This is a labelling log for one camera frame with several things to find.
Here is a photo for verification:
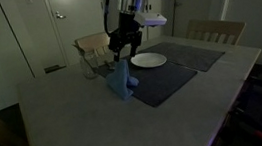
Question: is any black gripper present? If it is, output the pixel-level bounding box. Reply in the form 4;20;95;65
104;10;146;64

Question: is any blue cleaning cloth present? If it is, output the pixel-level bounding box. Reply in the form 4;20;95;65
103;57;142;103

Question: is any white round plate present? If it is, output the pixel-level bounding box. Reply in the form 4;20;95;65
129;50;168;71

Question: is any small dark metal utensil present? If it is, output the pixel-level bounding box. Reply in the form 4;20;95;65
103;59;116;72

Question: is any light wooden slat-back chair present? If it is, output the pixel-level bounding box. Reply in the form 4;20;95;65
73;29;127;65
183;13;249;52

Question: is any white double closet door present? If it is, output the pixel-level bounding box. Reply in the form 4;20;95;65
121;0;171;47

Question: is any clear glass jar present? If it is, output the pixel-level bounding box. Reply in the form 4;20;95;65
78;50;100;81

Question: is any dark grey fabric placemat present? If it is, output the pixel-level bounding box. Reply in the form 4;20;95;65
94;44;202;115
137;34;228;81

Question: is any white room door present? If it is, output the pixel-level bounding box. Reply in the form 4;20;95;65
42;0;112;69

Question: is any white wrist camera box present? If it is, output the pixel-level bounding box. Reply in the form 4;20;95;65
133;8;169;30

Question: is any silver door lever handle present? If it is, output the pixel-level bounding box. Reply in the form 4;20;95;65
54;10;67;21

